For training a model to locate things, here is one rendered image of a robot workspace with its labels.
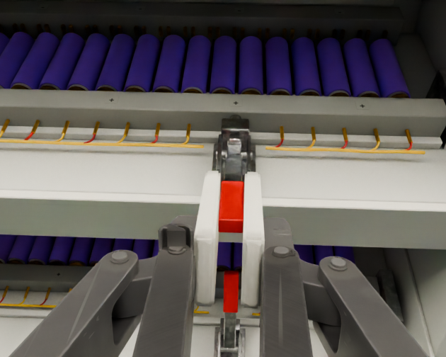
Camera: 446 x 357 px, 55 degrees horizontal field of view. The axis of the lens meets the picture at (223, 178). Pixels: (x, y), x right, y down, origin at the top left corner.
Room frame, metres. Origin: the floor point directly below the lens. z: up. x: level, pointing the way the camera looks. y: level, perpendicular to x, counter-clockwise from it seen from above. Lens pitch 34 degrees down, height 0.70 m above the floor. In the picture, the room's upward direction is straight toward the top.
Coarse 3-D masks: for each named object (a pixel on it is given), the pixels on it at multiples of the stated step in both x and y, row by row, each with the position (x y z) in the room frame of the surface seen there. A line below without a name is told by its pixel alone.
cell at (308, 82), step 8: (296, 40) 0.34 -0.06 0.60; (304, 40) 0.34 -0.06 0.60; (296, 48) 0.33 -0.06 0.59; (304, 48) 0.33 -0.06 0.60; (312, 48) 0.33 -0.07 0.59; (296, 56) 0.32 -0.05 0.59; (304, 56) 0.32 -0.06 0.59; (312, 56) 0.32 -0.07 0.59; (296, 64) 0.31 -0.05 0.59; (304, 64) 0.31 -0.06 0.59; (312, 64) 0.31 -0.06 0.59; (296, 72) 0.30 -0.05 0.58; (304, 72) 0.30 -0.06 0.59; (312, 72) 0.30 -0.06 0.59; (296, 80) 0.30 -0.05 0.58; (304, 80) 0.29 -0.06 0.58; (312, 80) 0.29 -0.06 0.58; (296, 88) 0.29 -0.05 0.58; (304, 88) 0.28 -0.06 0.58; (312, 88) 0.28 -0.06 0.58; (320, 88) 0.29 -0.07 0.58
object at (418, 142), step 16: (0, 128) 0.26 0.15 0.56; (16, 128) 0.26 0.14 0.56; (32, 128) 0.26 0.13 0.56; (48, 128) 0.26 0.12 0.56; (80, 128) 0.26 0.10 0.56; (288, 144) 0.25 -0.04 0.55; (304, 144) 0.25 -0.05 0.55; (320, 144) 0.25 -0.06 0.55; (336, 144) 0.25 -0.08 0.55; (352, 144) 0.25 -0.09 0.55; (368, 144) 0.25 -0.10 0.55; (384, 144) 0.25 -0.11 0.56; (400, 144) 0.25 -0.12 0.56; (416, 144) 0.25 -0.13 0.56; (432, 144) 0.25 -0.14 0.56
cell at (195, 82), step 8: (192, 40) 0.34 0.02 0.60; (200, 40) 0.34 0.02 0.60; (208, 40) 0.34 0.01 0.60; (192, 48) 0.33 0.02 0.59; (200, 48) 0.33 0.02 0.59; (208, 48) 0.33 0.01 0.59; (192, 56) 0.32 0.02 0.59; (200, 56) 0.32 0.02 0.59; (208, 56) 0.33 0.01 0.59; (192, 64) 0.31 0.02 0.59; (200, 64) 0.31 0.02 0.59; (208, 64) 0.32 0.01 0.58; (184, 72) 0.31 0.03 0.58; (192, 72) 0.30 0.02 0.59; (200, 72) 0.30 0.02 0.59; (184, 80) 0.29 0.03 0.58; (192, 80) 0.29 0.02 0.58; (200, 80) 0.29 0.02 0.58; (184, 88) 0.28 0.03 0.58; (192, 88) 0.28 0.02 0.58; (200, 88) 0.28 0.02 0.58
